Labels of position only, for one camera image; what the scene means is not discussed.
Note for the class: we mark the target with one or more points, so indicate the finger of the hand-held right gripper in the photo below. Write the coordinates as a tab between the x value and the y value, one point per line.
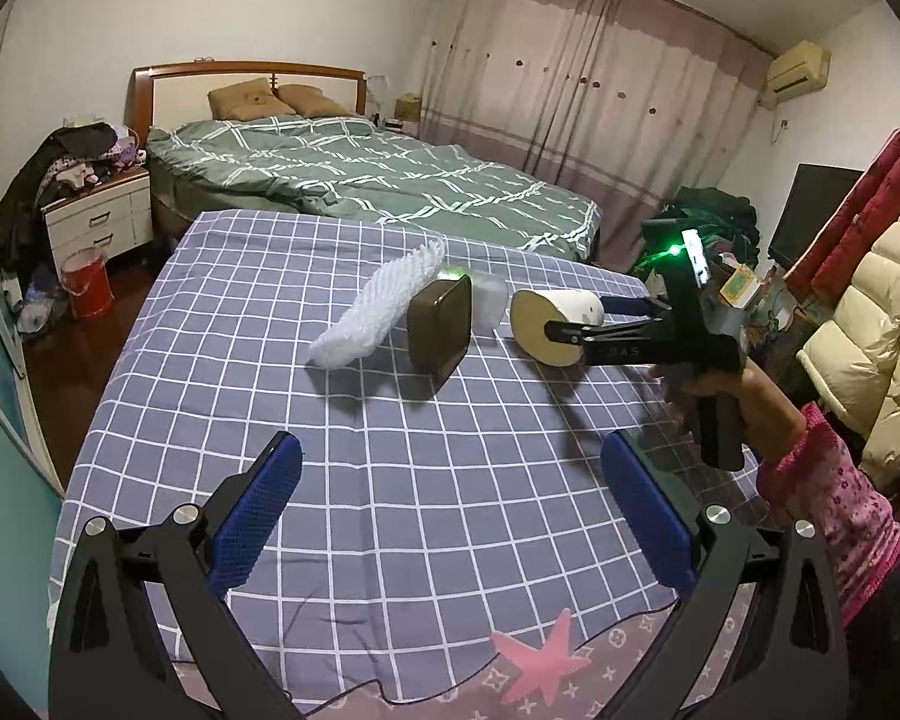
622	306
615	330

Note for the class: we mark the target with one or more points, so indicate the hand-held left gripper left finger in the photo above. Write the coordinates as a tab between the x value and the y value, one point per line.
259	510

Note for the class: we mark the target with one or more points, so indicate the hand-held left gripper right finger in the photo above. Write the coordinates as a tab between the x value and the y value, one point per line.
645	510

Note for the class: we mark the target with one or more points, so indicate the white paper cup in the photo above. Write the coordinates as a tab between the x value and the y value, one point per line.
532	322

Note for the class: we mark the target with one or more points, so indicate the person's right forearm pink sleeve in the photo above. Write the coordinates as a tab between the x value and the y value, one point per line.
840	510

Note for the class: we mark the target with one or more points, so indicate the person's right hand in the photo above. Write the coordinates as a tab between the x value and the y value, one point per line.
772	405

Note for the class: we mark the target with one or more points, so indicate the small colourful box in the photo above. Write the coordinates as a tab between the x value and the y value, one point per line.
739	289

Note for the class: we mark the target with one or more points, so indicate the blue checked tablecloth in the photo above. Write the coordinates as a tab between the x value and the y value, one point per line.
345	465

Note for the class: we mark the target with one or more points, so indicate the clear plastic cup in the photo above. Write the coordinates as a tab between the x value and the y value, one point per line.
487	300

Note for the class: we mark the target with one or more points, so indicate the pile of dark clothes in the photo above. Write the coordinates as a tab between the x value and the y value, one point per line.
720	217

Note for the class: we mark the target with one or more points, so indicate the brown box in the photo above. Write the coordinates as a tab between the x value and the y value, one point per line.
439	326

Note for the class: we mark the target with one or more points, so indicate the black television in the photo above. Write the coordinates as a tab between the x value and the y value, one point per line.
810	217

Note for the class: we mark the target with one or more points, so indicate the grey star-print mat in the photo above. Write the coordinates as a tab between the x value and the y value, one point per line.
540	660

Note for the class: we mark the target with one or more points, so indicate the cream puffer jacket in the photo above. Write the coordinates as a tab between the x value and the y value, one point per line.
892	315

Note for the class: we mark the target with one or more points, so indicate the red coat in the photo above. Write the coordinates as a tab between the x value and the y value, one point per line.
862	225

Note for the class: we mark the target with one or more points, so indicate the pink beige curtain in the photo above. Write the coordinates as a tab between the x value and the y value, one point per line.
570	90

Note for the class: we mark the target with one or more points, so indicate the green checked duvet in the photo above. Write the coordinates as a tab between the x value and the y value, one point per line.
420	187

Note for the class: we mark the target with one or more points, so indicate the white foam net sleeve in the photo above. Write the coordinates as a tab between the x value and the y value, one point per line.
375	300

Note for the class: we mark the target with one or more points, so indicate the red bucket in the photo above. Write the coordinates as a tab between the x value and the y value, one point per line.
88	285

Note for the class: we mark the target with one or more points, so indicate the beige air conditioner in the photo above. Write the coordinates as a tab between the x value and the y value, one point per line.
795	75

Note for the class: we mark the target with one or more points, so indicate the cardboard tissue box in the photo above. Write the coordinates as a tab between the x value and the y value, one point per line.
408	107

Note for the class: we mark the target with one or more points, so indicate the blue plastic bag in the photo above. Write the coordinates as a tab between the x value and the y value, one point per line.
39	304

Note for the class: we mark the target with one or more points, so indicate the white nightstand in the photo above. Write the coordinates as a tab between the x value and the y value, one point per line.
97	217

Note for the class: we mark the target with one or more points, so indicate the brown pillow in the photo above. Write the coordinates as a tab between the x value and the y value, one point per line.
311	99
241	97

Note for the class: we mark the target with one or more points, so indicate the pile of small clothes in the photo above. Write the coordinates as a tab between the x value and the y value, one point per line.
90	176

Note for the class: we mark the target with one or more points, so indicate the dark jacket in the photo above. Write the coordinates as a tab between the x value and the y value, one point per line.
15	210

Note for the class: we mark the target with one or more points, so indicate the wooden bed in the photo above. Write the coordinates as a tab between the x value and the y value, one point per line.
172	101

